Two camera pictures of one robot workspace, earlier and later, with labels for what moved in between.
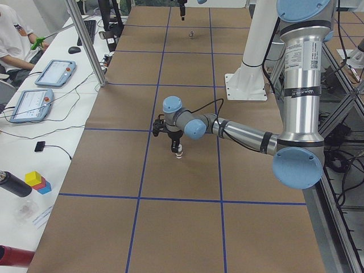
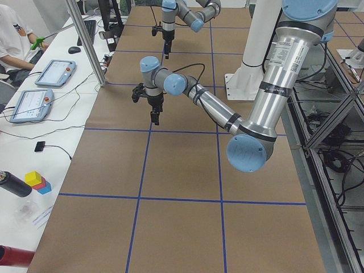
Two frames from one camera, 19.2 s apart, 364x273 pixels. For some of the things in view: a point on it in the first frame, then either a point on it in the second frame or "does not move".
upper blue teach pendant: [56, 73] does not move
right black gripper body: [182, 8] → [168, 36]
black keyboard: [91, 26] does not move
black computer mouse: [74, 49] does not move
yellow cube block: [33, 178] does not move
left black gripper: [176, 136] → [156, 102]
